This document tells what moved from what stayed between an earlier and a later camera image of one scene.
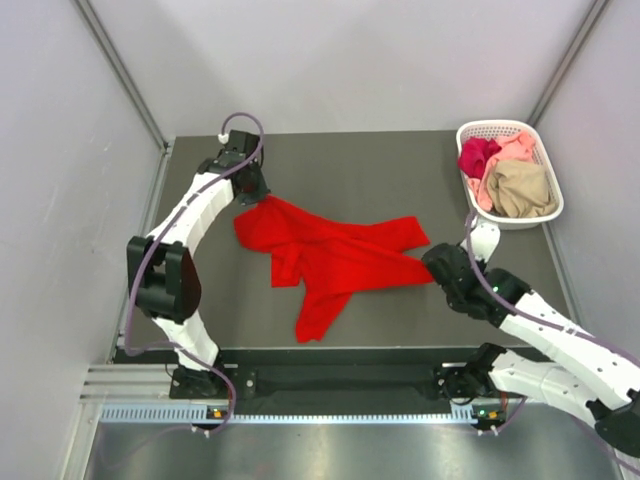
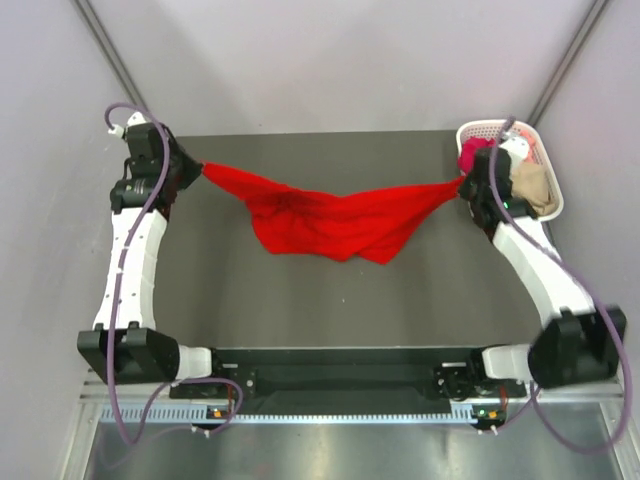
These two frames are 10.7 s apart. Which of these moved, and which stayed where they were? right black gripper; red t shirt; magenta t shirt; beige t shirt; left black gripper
Moved: left black gripper; right black gripper; red t shirt
Stayed: magenta t shirt; beige t shirt
